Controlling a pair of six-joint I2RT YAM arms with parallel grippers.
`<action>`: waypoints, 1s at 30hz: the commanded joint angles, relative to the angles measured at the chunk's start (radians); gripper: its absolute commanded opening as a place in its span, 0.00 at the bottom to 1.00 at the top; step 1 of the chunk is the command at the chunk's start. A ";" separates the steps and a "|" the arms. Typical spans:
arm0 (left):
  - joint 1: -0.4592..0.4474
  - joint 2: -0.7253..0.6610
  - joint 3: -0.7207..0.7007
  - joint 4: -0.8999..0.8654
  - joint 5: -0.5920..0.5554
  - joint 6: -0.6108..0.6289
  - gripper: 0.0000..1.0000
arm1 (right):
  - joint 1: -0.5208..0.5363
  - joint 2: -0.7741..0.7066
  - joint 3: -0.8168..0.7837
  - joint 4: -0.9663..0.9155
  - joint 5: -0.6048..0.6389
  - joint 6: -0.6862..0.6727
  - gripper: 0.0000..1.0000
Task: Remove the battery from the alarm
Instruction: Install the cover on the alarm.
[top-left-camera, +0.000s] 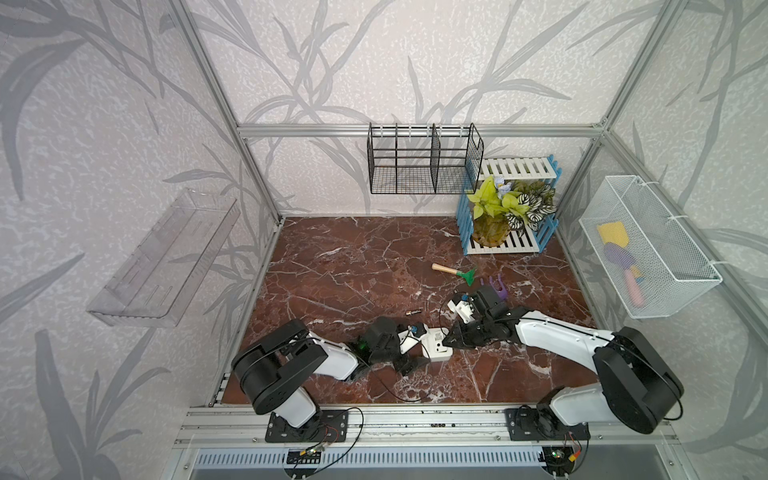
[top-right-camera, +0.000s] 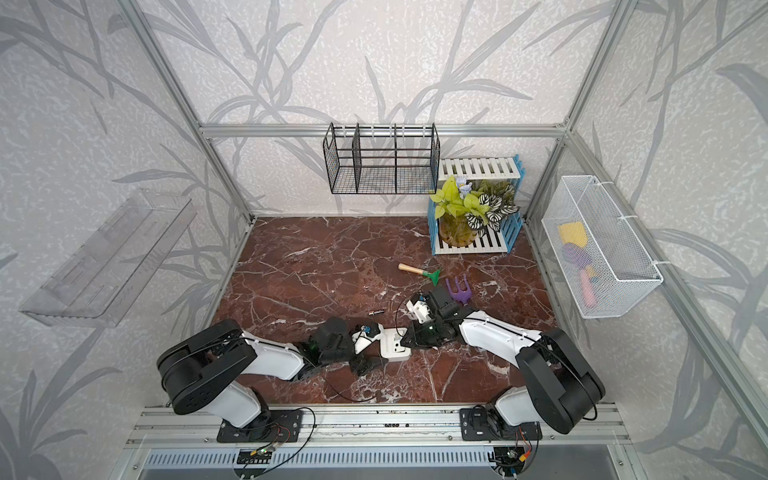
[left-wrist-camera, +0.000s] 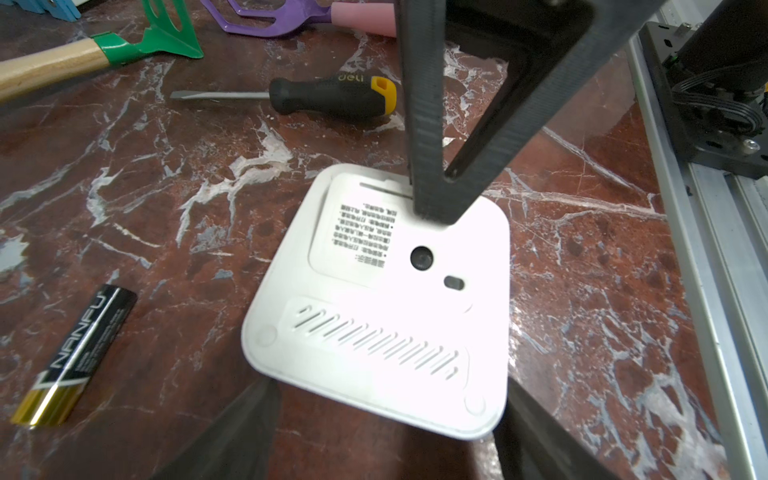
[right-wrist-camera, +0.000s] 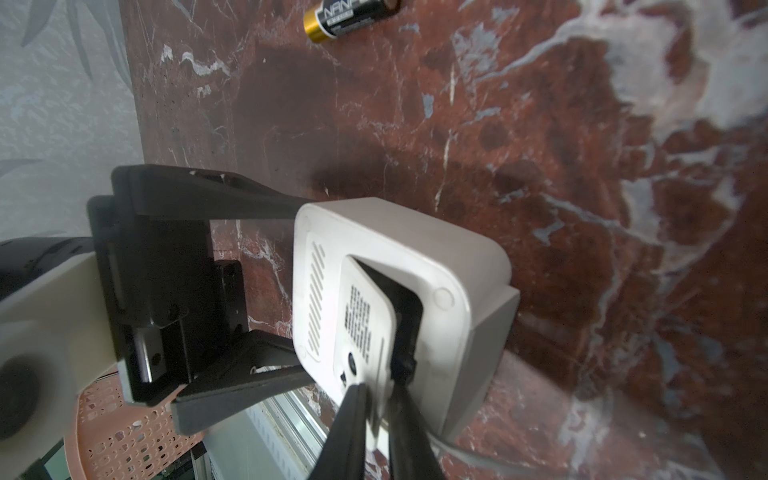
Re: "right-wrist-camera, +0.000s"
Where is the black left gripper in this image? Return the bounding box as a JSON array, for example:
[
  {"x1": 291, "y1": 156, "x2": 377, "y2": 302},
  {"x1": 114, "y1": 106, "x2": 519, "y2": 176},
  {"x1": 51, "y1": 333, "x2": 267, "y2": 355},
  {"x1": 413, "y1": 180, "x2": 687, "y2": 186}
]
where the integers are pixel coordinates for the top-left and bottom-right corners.
[{"x1": 87, "y1": 164, "x2": 313, "y2": 435}]

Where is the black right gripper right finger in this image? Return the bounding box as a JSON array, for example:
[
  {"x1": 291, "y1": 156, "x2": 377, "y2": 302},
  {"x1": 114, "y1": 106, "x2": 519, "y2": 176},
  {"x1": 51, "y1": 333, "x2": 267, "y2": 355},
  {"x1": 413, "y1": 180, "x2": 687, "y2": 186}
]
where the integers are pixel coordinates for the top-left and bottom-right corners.
[{"x1": 386, "y1": 384, "x2": 446, "y2": 480}]

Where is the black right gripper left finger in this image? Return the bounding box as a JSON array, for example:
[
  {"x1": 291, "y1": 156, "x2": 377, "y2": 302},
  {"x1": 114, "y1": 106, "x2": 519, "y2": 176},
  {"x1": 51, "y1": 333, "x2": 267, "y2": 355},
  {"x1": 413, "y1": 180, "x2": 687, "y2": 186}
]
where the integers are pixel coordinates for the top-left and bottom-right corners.
[{"x1": 308, "y1": 384, "x2": 371, "y2": 480}]

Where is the black gold AA battery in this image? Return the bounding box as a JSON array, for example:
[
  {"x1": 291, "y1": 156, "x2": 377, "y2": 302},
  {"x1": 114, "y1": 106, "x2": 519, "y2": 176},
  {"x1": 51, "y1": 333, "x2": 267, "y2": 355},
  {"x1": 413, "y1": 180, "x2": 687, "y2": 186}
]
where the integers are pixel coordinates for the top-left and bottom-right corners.
[{"x1": 303, "y1": 0, "x2": 401, "y2": 43}]

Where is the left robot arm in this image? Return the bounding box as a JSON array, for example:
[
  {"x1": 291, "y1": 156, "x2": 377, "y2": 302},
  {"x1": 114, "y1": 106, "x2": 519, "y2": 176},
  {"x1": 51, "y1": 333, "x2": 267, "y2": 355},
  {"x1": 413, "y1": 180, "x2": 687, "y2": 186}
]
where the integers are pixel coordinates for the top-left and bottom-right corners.
[{"x1": 1, "y1": 165, "x2": 311, "y2": 436}]

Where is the pink perforated basket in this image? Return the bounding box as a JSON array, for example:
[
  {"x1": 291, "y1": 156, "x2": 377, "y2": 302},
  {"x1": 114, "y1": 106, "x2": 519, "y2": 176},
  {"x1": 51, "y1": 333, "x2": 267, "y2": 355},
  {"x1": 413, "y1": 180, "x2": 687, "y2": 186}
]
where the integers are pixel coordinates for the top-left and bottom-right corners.
[{"x1": 64, "y1": 372, "x2": 203, "y2": 479}]

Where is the aluminium front rail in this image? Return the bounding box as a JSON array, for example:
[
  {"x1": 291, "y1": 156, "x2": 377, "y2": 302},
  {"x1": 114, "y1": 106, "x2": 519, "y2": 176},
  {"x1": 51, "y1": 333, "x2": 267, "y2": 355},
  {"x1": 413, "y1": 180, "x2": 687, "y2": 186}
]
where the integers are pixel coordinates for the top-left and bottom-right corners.
[{"x1": 246, "y1": 388, "x2": 329, "y2": 479}]

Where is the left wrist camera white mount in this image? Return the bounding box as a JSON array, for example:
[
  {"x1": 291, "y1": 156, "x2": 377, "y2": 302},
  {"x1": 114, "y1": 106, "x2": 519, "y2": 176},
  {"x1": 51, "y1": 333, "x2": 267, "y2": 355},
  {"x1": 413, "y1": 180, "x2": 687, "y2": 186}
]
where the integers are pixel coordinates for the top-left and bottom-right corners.
[{"x1": 1, "y1": 253, "x2": 116, "y2": 479}]

